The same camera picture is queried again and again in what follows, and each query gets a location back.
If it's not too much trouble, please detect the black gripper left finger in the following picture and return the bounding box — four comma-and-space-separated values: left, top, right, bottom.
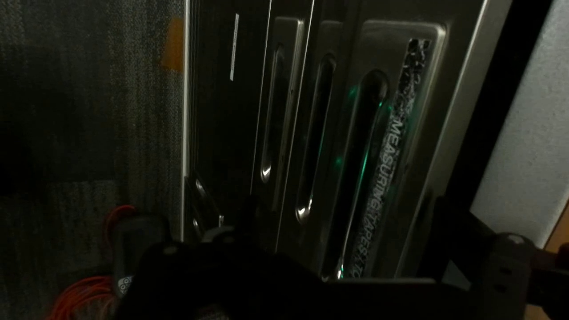
232, 196, 262, 246

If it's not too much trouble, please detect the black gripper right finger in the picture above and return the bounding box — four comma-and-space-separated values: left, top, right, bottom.
431, 198, 504, 280

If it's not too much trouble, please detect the black cabinet drawer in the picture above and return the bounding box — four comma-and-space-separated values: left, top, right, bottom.
277, 0, 366, 264
250, 0, 316, 211

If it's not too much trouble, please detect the black workbench cabinet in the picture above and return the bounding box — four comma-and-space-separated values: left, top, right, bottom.
179, 0, 558, 283

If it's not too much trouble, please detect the orange extension cord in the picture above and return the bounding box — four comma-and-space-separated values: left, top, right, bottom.
46, 203, 143, 320

